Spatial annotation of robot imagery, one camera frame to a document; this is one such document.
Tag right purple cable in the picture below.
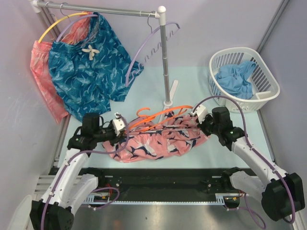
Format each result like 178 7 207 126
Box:
193 95 297 230

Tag orange plastic hanger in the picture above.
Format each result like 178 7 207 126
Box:
128 105 193 132

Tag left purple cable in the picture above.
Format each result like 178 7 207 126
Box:
40 114 131 230

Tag white plastic laundry basket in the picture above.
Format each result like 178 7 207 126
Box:
208 47 280 113

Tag yellow plastic hanger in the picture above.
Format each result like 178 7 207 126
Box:
33 0 88 43

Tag coral pink tie-dye shorts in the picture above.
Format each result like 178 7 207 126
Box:
30 18 90 124

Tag pink shark print shorts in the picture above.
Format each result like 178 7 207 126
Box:
110 112 209 163

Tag empty lilac plastic hanger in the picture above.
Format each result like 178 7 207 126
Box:
124 11 181 87

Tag white slotted cable duct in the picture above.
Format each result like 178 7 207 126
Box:
79 193 231 206

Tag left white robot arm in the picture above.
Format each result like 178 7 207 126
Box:
30 113 127 230

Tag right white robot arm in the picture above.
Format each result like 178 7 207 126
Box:
195 105 305 221

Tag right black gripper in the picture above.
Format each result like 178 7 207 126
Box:
196 112 221 137

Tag white clothes rack stand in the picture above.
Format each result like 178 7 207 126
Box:
28 0 179 120

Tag blue fish print shorts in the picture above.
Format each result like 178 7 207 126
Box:
48 12 144 121

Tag lilac hanger with blue shorts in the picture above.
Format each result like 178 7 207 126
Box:
56 14 98 42

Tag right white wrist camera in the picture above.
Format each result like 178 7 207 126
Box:
190 104 209 124

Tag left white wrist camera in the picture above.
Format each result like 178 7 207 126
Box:
112 113 126 136

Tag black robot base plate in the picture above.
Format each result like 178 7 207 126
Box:
79 168 243 203

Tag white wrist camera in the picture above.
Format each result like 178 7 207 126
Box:
190 104 209 124
112 113 126 136

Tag purple cable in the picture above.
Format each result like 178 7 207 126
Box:
40 114 131 230
193 95 297 230

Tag light blue garment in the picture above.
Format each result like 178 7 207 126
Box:
215 61 257 100

